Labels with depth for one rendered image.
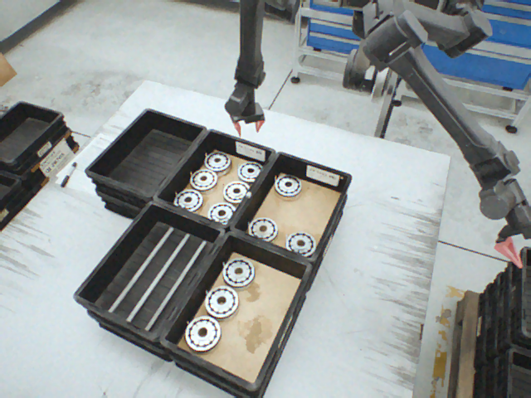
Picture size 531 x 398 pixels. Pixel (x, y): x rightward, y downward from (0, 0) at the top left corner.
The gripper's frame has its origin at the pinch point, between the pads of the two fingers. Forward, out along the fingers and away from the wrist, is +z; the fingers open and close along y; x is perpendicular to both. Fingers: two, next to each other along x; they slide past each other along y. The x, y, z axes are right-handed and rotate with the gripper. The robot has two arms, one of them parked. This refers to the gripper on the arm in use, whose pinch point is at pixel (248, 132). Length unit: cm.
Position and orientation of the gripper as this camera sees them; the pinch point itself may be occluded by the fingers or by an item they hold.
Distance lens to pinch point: 142.1
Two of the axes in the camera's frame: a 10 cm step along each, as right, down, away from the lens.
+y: 9.4, -2.7, 2.0
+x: -3.4, -7.4, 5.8
